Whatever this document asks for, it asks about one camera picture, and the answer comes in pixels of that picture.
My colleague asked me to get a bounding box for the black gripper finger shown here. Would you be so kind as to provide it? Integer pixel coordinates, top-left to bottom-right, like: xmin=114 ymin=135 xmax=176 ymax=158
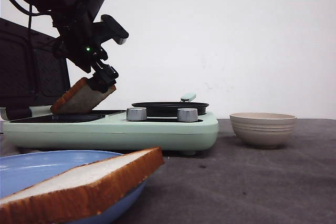
xmin=92 ymin=61 xmax=118 ymax=85
xmin=88 ymin=76 xmax=108 ymax=93

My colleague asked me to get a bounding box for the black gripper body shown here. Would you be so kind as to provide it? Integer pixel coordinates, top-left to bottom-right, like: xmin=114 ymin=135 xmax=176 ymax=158
xmin=51 ymin=11 xmax=108 ymax=72

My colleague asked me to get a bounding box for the bread slice with brown crust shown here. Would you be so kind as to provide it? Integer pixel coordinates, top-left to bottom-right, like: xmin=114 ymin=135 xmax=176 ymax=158
xmin=50 ymin=77 xmax=116 ymax=114

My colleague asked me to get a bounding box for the mint green hinged lid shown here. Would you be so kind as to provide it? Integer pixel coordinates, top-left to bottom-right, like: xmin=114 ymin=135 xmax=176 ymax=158
xmin=1 ymin=19 xmax=70 ymax=120

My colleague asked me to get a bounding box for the beige ribbed bowl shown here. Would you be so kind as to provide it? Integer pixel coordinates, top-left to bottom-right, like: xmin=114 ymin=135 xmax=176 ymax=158
xmin=229 ymin=112 xmax=297 ymax=148

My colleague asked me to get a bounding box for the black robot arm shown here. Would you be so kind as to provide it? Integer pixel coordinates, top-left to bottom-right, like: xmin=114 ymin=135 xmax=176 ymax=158
xmin=10 ymin=0 xmax=128 ymax=87

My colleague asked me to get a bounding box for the mint green breakfast maker base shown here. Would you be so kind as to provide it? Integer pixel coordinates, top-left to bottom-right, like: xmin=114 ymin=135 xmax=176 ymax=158
xmin=3 ymin=110 xmax=219 ymax=155

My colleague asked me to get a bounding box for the left silver knob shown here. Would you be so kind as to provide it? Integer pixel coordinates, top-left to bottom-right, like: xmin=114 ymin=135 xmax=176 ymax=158
xmin=126 ymin=107 xmax=147 ymax=121

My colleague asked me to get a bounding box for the silver knob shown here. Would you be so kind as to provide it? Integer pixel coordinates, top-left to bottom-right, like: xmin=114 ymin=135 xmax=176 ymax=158
xmin=126 ymin=107 xmax=147 ymax=121
xmin=177 ymin=108 xmax=198 ymax=122

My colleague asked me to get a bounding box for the black round frying pan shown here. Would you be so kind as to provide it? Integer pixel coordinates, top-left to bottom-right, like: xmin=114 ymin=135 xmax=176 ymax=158
xmin=132 ymin=93 xmax=209 ymax=117

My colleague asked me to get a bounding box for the right silver knob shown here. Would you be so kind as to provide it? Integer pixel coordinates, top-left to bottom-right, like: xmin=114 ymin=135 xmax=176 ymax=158
xmin=177 ymin=108 xmax=198 ymax=122

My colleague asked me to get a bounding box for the blue plate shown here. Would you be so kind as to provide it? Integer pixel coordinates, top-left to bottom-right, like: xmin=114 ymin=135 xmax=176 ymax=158
xmin=1 ymin=150 xmax=146 ymax=223

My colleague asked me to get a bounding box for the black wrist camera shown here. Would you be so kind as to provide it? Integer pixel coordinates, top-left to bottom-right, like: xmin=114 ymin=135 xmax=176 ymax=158
xmin=93 ymin=14 xmax=129 ymax=45

